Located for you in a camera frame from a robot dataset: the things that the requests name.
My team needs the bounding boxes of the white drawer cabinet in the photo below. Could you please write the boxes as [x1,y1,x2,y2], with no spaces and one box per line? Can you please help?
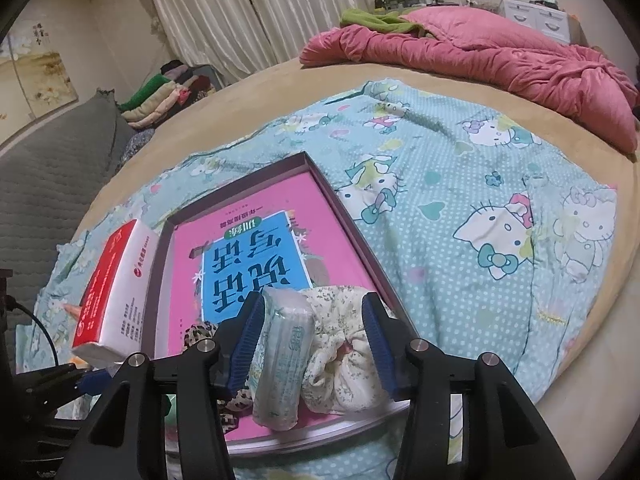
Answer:
[500,0,573,43]

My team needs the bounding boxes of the white curtains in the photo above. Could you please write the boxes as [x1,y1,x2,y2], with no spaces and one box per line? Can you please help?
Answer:
[137,0,373,91]

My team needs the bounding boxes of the red and white tissue box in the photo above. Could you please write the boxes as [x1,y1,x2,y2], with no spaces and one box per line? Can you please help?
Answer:
[70,219,163,368]

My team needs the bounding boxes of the stack of folded clothes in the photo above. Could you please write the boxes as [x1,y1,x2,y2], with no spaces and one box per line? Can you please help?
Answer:
[116,59,221,131]

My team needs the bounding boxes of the grey quilted headboard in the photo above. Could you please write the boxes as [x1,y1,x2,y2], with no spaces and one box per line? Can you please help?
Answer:
[0,89,136,321]

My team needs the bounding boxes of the dark patterned cloth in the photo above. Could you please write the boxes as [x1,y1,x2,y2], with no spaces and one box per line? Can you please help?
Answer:
[117,127,156,163]

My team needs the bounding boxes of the pink framed box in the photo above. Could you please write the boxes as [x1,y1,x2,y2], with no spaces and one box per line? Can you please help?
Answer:
[142,151,451,456]

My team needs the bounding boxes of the white floral cloth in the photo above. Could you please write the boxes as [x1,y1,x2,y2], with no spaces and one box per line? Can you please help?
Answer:
[300,285,401,413]

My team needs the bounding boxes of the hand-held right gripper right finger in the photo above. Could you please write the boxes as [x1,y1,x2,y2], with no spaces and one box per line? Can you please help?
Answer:
[361,291,563,480]

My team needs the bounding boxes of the wall painting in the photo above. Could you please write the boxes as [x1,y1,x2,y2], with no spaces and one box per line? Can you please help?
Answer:
[0,20,81,151]

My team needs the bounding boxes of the leopard print cloth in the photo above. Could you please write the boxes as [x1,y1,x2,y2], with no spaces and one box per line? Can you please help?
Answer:
[182,322,256,436]

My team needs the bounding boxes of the green cloth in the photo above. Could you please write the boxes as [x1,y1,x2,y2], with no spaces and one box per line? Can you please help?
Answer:
[340,7,426,38]

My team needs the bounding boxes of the pale green tissue pack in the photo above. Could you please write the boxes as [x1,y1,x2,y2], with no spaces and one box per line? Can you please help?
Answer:
[251,286,315,432]

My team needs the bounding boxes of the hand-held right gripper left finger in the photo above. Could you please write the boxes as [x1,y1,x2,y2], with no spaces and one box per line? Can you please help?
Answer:
[67,291,266,480]

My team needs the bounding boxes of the blue cartoon cat printed blanket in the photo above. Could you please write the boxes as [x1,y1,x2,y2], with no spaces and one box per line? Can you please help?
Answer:
[15,79,618,480]

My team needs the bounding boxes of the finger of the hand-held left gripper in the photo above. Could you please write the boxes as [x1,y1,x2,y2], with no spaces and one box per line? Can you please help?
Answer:
[14,362,121,401]

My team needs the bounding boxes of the pink quilt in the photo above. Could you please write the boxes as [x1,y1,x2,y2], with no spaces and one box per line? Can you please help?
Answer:
[299,4,640,155]

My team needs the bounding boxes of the pink book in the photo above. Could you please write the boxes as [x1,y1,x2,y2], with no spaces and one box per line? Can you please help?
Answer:
[167,167,401,441]

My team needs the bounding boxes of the black cable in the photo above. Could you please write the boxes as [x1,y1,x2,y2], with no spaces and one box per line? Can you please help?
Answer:
[5,296,61,366]

